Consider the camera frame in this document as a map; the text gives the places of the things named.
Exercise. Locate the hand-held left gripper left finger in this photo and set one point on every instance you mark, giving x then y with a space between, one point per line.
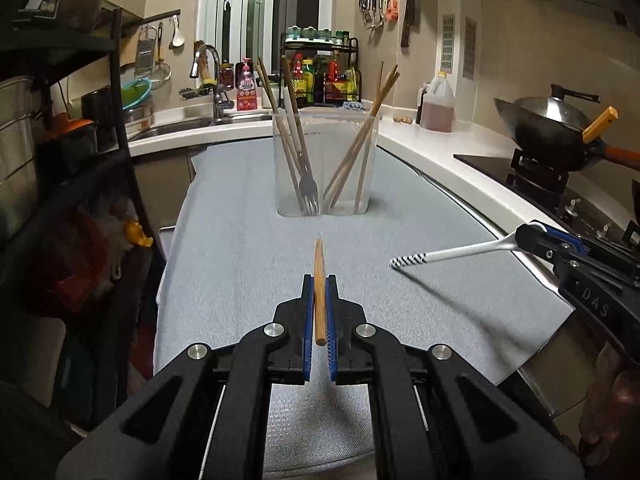
310 330

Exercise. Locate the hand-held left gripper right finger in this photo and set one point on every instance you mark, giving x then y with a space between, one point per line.
330 330

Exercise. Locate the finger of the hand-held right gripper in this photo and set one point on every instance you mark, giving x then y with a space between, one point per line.
532 240
562 241

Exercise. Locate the thick orange-brown chopstick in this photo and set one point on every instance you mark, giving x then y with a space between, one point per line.
320 300

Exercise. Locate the metal fork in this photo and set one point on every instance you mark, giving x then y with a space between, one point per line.
309 195

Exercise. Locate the clear utensil container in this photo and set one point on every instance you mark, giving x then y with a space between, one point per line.
325 152

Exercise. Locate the thick dark brown chopstick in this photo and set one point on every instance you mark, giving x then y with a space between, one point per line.
290 97

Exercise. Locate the person's right hand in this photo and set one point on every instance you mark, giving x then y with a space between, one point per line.
610 400

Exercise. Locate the black gas stove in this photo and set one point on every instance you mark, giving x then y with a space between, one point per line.
490 165

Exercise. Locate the black wok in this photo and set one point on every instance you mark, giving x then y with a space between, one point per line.
540 140

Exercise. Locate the grey mat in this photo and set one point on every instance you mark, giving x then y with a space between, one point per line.
225 260

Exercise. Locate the clear oil jug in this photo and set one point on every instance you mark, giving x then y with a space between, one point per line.
437 110

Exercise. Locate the small ginger pieces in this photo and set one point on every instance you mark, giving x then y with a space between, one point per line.
404 120

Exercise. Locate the yellow plastic bag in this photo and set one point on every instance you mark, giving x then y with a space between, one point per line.
137 234

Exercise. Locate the blue patterned small cloth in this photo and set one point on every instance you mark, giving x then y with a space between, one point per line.
352 106

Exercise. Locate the steel double sink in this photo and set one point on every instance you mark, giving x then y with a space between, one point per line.
170 130

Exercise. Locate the pink detergent bottle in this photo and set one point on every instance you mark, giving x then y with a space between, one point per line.
246 90

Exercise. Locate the red plastic bag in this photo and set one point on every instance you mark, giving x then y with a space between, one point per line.
70 260

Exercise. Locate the row of sauce bottles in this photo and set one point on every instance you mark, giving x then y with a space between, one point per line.
327 80

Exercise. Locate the hanging cleaver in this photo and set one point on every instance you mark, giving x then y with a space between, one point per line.
408 22

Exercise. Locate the black spice rack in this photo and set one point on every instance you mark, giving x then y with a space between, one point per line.
356 60

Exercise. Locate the black shelf rack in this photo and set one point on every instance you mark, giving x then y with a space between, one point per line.
122 160

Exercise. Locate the chrome faucet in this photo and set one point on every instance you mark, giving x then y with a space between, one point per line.
216 85

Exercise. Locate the sink caddy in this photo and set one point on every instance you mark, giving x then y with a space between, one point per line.
197 92

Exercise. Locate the red jar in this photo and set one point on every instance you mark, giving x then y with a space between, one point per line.
227 76

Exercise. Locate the steel pot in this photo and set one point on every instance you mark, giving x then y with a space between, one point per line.
137 117

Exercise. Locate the row of hanging kitchen tools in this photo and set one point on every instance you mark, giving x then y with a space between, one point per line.
377 2

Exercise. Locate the stacked blue green basins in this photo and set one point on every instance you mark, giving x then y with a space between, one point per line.
136 92

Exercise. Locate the row of spice jars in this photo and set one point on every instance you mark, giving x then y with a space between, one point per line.
317 35

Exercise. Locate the black appliance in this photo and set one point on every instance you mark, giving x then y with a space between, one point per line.
97 115

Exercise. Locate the orange black pot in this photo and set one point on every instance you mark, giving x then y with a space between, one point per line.
75 127

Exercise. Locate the white hanging ladle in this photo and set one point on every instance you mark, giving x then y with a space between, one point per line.
177 39

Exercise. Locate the metal grater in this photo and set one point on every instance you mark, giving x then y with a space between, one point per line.
145 52

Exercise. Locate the window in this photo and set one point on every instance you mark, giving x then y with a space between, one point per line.
260 5

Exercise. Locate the dark bowl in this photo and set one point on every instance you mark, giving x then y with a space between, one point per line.
82 5

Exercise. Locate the narrow wall vent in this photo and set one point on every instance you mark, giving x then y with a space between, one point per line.
448 42

